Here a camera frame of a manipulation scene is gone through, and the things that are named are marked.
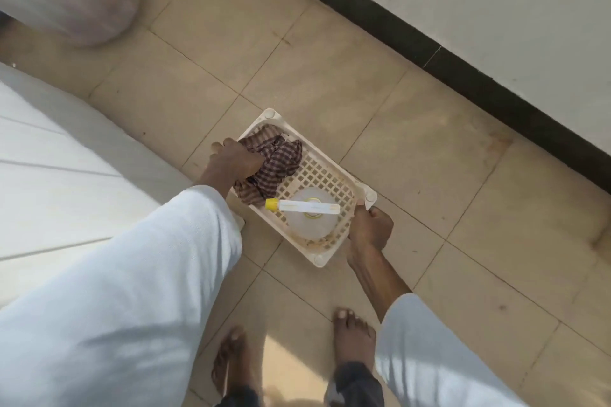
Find person's right hand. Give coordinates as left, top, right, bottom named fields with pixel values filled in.
left=347, top=205, right=394, bottom=266

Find brown checked cloth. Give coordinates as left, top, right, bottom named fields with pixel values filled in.
left=232, top=124, right=304, bottom=206

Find person's left hand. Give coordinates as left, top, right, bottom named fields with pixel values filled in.
left=210, top=138, right=265, bottom=189

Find person's dark trousers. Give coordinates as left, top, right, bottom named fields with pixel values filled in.
left=223, top=361, right=385, bottom=407

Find person's right foot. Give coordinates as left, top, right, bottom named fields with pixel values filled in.
left=332, top=307, right=378, bottom=374

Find white tube with yellow cap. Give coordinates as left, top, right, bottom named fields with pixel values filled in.
left=265, top=198, right=341, bottom=216

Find person's right forearm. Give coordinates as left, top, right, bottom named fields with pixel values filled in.
left=348, top=249, right=527, bottom=407

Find white mattress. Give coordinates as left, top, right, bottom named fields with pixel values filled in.
left=0, top=62, right=193, bottom=309

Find black skirting board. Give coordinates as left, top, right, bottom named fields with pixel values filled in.
left=237, top=0, right=611, bottom=195

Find person's foot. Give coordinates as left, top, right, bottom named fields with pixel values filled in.
left=211, top=326, right=261, bottom=398
left=332, top=307, right=378, bottom=374

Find person's left foot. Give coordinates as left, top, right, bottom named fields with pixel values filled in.
left=211, top=326, right=261, bottom=398

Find person's left forearm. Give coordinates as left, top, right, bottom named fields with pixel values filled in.
left=0, top=167, right=244, bottom=407

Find white plastic lattice basket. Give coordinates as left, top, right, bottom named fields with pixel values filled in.
left=226, top=108, right=378, bottom=269

